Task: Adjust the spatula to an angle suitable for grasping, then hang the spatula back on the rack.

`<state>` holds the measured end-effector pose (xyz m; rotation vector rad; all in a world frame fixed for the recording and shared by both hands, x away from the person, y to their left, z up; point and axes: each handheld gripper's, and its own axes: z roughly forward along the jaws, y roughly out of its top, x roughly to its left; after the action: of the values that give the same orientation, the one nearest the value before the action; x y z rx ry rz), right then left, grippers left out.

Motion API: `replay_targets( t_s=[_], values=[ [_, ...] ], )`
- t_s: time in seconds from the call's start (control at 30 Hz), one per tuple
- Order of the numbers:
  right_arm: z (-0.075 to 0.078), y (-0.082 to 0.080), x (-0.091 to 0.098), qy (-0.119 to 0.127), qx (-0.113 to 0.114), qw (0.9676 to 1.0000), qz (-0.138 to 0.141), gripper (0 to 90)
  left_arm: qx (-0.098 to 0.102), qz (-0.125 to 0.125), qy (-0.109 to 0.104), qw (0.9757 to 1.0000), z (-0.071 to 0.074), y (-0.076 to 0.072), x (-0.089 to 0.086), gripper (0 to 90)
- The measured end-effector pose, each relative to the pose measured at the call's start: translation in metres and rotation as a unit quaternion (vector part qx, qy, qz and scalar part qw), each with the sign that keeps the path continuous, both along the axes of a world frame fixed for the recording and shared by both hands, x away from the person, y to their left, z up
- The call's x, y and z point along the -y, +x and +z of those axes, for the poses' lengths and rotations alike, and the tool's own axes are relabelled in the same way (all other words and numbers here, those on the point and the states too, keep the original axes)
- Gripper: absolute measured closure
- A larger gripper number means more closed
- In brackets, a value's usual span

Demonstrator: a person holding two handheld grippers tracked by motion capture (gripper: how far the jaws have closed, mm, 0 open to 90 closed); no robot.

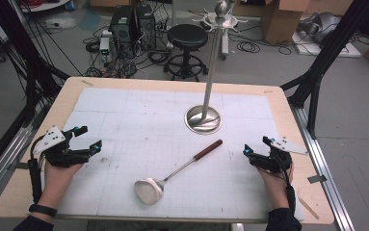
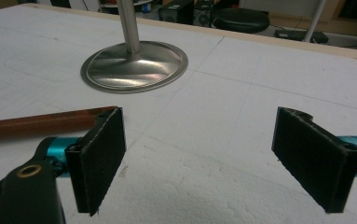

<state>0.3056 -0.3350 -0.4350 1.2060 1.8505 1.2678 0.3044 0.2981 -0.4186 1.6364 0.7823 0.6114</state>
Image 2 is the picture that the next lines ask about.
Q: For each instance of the metal stand with round base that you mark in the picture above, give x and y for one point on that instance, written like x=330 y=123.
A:
x=134 y=65

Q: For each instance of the brown wooden pencil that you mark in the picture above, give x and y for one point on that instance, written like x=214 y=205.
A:
x=42 y=122

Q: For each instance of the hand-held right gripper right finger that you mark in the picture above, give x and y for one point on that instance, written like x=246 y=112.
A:
x=316 y=161

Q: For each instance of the black speaker box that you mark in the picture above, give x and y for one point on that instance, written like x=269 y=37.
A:
x=176 y=11

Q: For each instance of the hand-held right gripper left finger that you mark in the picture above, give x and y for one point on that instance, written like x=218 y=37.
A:
x=97 y=161

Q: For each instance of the white metal pole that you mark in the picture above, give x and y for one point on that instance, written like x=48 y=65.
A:
x=314 y=19

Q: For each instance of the black flat box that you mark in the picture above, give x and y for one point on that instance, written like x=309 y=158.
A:
x=300 y=36

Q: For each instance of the black round stool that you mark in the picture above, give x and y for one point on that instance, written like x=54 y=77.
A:
x=240 y=20

